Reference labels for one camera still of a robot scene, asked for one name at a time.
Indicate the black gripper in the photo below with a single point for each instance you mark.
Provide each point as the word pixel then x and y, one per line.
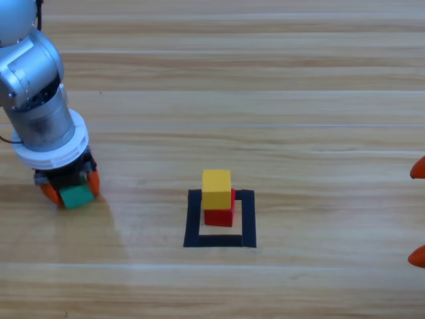
pixel 66 177

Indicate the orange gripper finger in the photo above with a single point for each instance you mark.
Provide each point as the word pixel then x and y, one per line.
pixel 418 257
pixel 419 171

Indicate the green wooden cube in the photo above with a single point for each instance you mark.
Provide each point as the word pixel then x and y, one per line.
pixel 76 197

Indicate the yellow wooden cube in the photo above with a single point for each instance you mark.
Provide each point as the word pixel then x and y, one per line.
pixel 216 189

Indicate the red wooden cube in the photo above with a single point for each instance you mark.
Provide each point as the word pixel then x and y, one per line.
pixel 219 217

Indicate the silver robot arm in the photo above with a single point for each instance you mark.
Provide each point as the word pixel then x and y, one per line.
pixel 30 83

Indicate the black tape square outline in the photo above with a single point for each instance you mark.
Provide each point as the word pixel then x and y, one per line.
pixel 192 229

